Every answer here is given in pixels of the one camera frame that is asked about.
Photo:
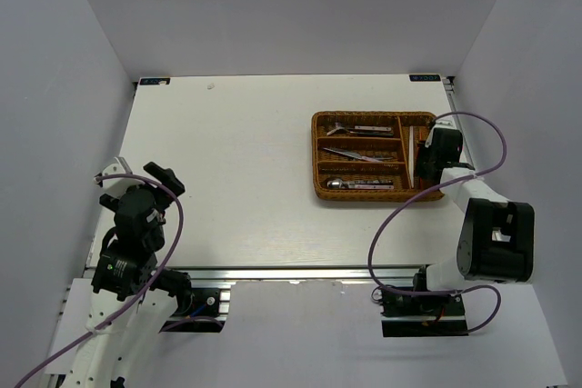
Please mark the knife with black handle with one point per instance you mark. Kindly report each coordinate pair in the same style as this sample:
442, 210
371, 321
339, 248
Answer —
373, 159

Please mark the aluminium rail front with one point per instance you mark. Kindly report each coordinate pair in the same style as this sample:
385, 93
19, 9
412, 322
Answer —
388, 274

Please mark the blue label left corner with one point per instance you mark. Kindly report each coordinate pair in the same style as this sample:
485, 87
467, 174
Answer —
148, 81

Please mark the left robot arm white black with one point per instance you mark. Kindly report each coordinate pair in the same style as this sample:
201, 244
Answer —
133, 293

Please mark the woven wicker cutlery tray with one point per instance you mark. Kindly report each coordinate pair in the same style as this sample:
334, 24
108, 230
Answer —
406, 125

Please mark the fork with black handle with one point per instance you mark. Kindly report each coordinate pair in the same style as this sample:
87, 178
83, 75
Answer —
343, 131

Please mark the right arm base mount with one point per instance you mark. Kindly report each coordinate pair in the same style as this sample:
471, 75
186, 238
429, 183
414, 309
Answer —
404, 316

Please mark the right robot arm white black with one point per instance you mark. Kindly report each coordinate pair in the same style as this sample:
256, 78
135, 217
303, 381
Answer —
496, 241

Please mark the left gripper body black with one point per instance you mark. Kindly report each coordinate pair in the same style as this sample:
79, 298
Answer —
164, 198

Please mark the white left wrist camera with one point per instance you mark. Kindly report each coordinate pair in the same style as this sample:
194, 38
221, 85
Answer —
110, 178

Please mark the knife with pink handle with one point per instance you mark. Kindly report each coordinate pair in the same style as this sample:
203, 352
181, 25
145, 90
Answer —
340, 152

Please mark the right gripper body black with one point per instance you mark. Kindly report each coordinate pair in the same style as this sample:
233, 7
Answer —
426, 156

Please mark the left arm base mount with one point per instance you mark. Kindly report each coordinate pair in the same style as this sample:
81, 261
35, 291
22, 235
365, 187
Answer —
195, 304

